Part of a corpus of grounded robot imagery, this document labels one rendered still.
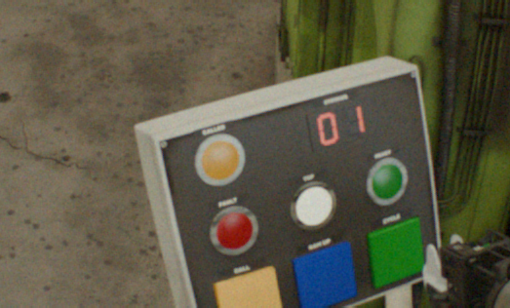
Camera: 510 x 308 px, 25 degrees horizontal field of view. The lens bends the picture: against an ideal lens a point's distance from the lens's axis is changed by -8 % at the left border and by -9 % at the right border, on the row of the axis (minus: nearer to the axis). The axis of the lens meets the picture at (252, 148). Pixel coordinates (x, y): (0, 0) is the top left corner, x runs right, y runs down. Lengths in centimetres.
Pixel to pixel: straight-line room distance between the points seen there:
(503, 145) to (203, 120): 60
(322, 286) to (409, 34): 39
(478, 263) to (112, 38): 224
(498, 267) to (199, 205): 37
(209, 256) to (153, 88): 185
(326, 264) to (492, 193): 50
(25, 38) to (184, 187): 211
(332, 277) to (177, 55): 192
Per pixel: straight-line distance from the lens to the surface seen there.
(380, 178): 149
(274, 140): 143
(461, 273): 130
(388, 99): 148
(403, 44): 169
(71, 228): 291
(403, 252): 153
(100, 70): 332
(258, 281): 145
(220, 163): 140
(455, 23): 164
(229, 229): 143
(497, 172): 189
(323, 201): 146
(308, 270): 148
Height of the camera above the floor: 215
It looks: 44 degrees down
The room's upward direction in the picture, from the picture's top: 3 degrees clockwise
